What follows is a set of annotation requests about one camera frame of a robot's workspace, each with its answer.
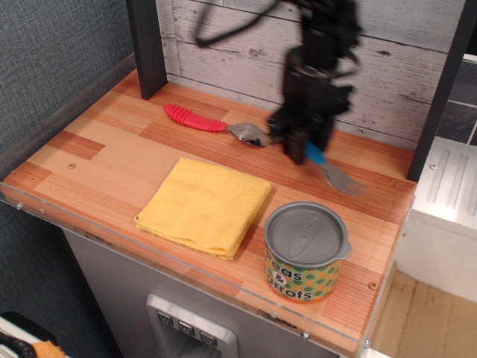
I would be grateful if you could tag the dark grey left post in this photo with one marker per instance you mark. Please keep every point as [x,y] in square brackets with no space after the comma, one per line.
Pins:
[147,44]

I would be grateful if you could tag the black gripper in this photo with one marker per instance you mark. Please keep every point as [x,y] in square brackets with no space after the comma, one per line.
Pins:
[309,108]

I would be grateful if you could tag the yellow folded cloth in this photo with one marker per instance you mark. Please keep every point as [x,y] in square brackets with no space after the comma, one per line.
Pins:
[205,207]

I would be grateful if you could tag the red handled spoon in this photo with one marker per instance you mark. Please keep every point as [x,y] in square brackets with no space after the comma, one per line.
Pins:
[246,132]

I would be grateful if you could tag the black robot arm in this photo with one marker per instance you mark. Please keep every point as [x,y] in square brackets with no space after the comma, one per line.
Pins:
[329,30]

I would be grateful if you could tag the peas and carrots toy can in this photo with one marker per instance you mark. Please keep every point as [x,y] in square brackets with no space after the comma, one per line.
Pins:
[305,245]

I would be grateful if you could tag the dark grey right post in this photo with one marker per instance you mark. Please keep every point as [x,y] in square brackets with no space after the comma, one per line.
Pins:
[454,58]

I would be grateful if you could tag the blue handled fork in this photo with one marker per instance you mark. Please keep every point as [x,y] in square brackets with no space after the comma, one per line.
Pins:
[334,176]

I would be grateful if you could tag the silver dispenser button panel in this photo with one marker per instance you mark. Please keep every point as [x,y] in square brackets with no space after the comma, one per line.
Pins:
[182,333]

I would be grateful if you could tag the white toy sink unit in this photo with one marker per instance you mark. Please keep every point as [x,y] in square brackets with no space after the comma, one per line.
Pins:
[438,241]

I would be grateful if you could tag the dark grey post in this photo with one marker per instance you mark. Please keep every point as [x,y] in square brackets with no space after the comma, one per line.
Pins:
[147,44]
[454,58]

